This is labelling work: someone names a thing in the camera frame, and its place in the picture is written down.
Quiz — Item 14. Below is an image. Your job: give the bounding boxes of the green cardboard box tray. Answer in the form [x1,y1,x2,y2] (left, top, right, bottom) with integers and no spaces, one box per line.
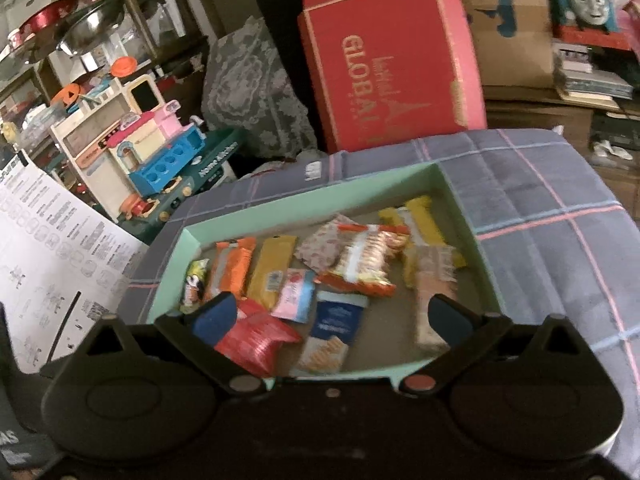
[145,161,501,392]

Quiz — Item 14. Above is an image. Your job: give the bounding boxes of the beige snack packet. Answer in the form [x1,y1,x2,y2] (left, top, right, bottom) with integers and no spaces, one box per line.
[412,245,458,353]

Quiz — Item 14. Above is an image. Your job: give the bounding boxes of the pink patterned snack packet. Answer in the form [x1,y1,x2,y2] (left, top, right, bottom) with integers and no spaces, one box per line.
[295,214,358,271]

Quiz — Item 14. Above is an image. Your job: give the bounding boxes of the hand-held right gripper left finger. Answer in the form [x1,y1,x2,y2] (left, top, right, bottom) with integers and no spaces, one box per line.
[64,291,266,397]

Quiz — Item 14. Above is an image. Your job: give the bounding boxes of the white printed instruction sheet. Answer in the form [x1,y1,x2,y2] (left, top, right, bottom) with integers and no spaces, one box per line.
[0,150,151,376]

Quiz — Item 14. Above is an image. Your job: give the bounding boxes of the pale yellow snack packet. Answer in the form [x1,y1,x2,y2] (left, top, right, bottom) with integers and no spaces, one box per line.
[379,207,417,288]
[402,196,466,268]

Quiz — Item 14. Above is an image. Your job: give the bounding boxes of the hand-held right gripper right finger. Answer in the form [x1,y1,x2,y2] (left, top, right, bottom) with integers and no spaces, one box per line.
[398,293,604,396]

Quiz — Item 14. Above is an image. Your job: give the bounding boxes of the grey patterned cushion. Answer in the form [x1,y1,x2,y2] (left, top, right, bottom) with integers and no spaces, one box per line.
[200,17,318,161]

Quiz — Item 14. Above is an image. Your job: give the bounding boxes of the cartoon print snack packet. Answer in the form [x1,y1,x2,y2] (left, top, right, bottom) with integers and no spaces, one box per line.
[179,259,211,311]

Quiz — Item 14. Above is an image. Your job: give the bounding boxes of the toy kitchen set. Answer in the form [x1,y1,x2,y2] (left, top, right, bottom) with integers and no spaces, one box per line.
[50,74,181,211]

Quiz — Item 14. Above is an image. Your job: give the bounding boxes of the blue train toy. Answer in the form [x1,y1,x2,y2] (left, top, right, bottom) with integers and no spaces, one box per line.
[550,0,633,51]

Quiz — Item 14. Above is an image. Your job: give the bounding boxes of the yellow snack bar packet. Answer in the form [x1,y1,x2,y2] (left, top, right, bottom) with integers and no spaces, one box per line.
[246,235,297,311]

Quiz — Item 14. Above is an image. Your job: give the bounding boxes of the thin black rod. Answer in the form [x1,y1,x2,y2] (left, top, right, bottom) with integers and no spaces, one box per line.
[47,291,83,363]

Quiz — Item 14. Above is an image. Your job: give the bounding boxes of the brown cardboard box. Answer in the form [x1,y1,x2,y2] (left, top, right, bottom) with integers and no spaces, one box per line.
[460,0,556,88]

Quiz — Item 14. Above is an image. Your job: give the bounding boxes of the white and orange snack packet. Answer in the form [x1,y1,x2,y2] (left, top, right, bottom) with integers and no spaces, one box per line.
[205,241,233,293]

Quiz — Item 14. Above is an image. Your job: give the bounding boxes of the metal bowl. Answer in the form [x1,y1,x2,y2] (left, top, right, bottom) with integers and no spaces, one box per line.
[55,0,126,56]

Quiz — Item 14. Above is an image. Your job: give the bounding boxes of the red cardboard box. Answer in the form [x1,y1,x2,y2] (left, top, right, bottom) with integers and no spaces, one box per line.
[297,0,488,153]

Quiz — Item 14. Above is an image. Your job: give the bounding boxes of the stack of books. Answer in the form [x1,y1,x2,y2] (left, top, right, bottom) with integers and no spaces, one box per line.
[552,42,636,108]

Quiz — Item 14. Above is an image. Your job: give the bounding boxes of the blue and white cracker packet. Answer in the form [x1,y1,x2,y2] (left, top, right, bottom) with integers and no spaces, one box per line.
[299,290,368,373]

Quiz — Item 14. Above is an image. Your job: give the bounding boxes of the gold and orange cracker packet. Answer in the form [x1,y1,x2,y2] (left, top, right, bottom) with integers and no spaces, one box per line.
[317,224,411,298]

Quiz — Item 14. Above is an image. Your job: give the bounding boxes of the red bowl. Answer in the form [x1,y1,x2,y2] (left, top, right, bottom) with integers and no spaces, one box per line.
[7,0,78,46]

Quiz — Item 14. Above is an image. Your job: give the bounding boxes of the small pink snack packet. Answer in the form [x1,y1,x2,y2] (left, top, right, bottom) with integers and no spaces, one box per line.
[271,268,317,323]

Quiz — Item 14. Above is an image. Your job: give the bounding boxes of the dark green box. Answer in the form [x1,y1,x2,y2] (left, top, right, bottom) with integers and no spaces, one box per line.
[165,127,246,211]

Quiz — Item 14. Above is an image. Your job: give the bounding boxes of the blue toy block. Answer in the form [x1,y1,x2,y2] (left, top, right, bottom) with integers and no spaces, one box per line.
[127,122,207,196]

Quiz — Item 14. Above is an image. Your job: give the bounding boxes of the red snack packet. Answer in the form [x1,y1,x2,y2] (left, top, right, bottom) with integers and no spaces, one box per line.
[215,300,303,377]

